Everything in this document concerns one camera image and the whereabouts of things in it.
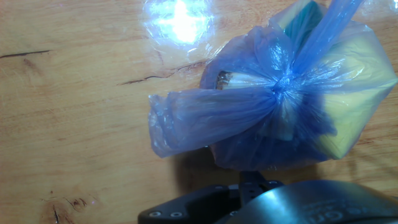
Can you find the blue translucent plastic bag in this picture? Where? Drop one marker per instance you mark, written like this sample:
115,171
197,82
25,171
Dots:
236,115

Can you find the teal and yellow sponge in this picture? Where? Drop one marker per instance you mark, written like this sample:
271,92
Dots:
302,24

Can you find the white object with brown end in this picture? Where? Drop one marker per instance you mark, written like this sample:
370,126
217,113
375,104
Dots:
245,81

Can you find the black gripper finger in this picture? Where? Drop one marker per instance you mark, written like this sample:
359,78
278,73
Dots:
205,203

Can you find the yellow foam block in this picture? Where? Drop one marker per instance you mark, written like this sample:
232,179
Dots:
351,115

